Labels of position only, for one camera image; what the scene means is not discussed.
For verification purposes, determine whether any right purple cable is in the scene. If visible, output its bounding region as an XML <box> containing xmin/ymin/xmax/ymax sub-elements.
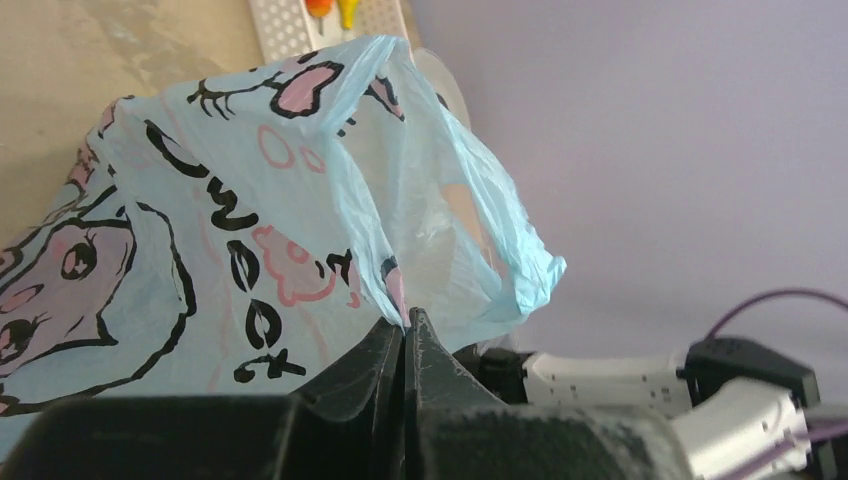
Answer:
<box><xmin>703</xmin><ymin>288</ymin><xmax>848</xmax><ymax>480</ymax></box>

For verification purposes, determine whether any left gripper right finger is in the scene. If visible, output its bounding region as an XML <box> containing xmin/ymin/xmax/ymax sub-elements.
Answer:
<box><xmin>404</xmin><ymin>307</ymin><xmax>506</xmax><ymax>479</ymax></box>

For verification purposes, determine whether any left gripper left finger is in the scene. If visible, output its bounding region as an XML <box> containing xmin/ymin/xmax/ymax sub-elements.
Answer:
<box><xmin>291</xmin><ymin>319</ymin><xmax>404</xmax><ymax>479</ymax></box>

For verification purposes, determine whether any red fake pear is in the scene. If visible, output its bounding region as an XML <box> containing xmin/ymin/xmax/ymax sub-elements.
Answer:
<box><xmin>304</xmin><ymin>0</ymin><xmax>333</xmax><ymax>36</ymax></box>

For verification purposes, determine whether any white plastic basket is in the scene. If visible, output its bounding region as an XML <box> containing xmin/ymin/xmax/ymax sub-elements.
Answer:
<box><xmin>248</xmin><ymin>0</ymin><xmax>408</xmax><ymax>63</ymax></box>

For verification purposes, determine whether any blue printed plastic bag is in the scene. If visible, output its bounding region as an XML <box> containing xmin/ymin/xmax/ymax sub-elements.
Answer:
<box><xmin>1</xmin><ymin>35</ymin><xmax>566</xmax><ymax>455</ymax></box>

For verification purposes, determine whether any yellow fake banana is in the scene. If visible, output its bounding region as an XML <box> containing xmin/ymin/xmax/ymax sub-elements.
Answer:
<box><xmin>337</xmin><ymin>0</ymin><xmax>359</xmax><ymax>31</ymax></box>

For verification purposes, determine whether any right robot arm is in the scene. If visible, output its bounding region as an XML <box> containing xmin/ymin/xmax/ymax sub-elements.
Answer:
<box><xmin>455</xmin><ymin>336</ymin><xmax>847</xmax><ymax>479</ymax></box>

